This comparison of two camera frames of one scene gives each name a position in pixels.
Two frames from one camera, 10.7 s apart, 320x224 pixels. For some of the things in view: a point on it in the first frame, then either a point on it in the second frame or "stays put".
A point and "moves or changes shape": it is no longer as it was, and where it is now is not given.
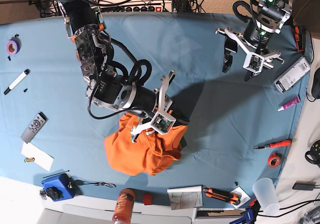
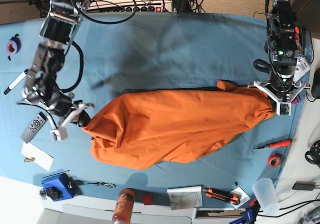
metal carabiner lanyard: [98, 183] stays put
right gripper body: [163, 121] -> [83, 119]
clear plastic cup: [265, 190] stays put
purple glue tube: [291, 102] stays put
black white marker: [26, 72] stays put
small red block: [147, 199] stays put
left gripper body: [243, 48] -> [273, 103]
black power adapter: [304, 185] stays put
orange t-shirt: [149, 154] moves or changes shape
